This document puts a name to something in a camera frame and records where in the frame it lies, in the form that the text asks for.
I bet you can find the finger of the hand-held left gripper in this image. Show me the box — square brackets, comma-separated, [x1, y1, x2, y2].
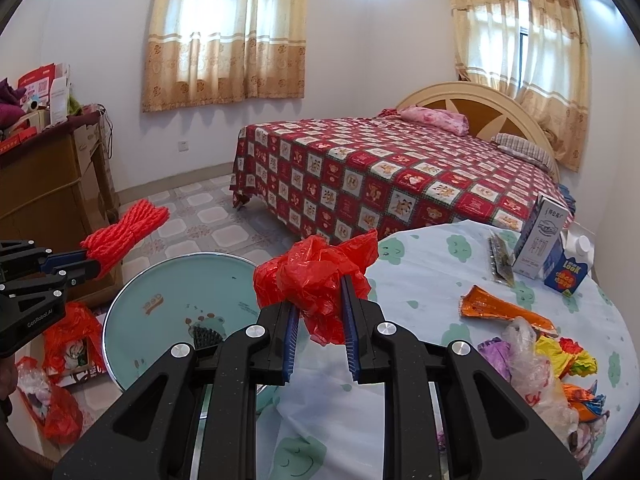
[0, 240, 91, 277]
[0, 259, 101, 302]

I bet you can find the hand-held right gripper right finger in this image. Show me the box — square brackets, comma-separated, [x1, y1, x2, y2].
[341, 275, 583, 480]

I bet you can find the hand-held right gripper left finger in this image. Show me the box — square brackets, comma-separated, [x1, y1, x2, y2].
[52, 302, 301, 480]

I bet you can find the red foam net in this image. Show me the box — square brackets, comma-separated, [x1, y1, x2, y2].
[80, 199, 171, 281]

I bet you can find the teal trash bin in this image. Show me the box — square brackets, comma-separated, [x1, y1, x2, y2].
[102, 253, 288, 413]

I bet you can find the blue orange foil wrapper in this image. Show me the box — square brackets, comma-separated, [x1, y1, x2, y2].
[562, 380, 608, 418]

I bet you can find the person's left forearm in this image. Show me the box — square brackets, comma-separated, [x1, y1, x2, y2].
[0, 355, 15, 413]

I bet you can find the red bag in cardboard box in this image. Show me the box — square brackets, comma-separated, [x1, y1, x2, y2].
[42, 302, 106, 373]

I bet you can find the brown cabinet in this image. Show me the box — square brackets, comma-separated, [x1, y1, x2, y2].
[0, 105, 123, 306]

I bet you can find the black mesh scrap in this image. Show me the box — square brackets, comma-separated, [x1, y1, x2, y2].
[192, 325, 226, 356]

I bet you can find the red bag with clear plastic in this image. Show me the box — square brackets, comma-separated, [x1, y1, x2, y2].
[17, 357, 83, 443]

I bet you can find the long orange wrapper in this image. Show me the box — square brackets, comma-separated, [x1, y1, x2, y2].
[460, 285, 558, 338]

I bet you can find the purple wrapper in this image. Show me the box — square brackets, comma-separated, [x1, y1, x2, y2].
[477, 337, 516, 381]

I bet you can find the beige box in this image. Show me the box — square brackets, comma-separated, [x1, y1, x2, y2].
[15, 109, 51, 133]

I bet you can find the white cardboard box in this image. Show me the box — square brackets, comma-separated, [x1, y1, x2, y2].
[47, 77, 71, 126]

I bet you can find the bed with red quilt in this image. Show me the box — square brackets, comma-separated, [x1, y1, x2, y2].
[230, 116, 573, 246]

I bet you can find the dark snack wrapper strip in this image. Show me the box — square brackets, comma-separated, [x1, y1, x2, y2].
[487, 232, 518, 288]

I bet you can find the purple cloth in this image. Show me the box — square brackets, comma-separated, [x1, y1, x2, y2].
[0, 77, 28, 133]

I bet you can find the red cardboard box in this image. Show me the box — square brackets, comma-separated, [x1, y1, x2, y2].
[19, 62, 71, 111]

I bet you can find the crumpled yellow wrapper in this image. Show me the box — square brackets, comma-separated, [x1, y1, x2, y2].
[535, 336, 599, 380]

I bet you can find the tall white carton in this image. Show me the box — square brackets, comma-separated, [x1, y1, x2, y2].
[512, 194, 573, 281]

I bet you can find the blue carton with white cap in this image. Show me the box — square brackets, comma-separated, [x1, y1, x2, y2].
[542, 234, 593, 293]

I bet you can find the pink pillow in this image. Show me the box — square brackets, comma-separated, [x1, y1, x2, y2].
[397, 105, 471, 136]

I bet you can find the wide beige curtain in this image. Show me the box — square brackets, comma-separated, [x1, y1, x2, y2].
[141, 0, 311, 113]

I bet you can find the striped pillow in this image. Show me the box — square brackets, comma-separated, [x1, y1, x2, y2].
[492, 132, 558, 173]

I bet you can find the wooden bed headboard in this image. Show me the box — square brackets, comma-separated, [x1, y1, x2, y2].
[395, 81, 561, 181]

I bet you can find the pink plastic wrapper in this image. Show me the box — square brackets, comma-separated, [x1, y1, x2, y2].
[570, 410, 613, 466]

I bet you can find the narrow beige curtain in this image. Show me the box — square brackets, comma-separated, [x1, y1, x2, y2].
[449, 0, 590, 173]

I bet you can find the dark framed window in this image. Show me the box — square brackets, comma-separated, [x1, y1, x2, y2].
[517, 0, 531, 88]

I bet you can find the black cable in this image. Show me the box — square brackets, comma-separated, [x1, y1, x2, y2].
[97, 105, 113, 161]

